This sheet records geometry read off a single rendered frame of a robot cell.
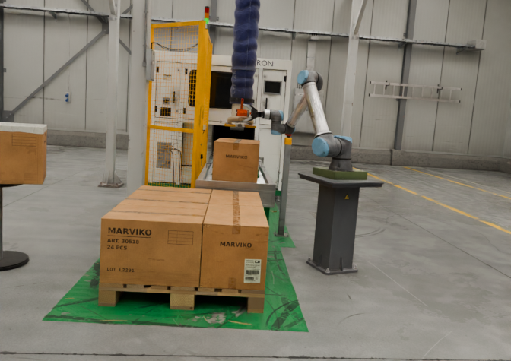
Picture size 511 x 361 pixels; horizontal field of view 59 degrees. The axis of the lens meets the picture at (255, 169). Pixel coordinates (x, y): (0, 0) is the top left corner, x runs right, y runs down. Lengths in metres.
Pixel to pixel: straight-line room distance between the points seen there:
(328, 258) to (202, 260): 1.25
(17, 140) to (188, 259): 1.47
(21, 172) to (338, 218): 2.33
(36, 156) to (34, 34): 10.35
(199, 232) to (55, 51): 11.11
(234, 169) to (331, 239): 1.05
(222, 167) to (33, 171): 1.51
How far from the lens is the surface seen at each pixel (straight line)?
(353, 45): 7.02
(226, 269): 2.81
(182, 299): 2.89
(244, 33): 4.22
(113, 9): 7.00
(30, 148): 3.48
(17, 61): 13.79
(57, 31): 13.53
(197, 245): 2.77
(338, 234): 3.66
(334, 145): 3.52
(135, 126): 4.71
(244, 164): 3.99
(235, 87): 4.22
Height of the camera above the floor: 1.21
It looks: 7 degrees down
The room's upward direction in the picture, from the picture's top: 4 degrees clockwise
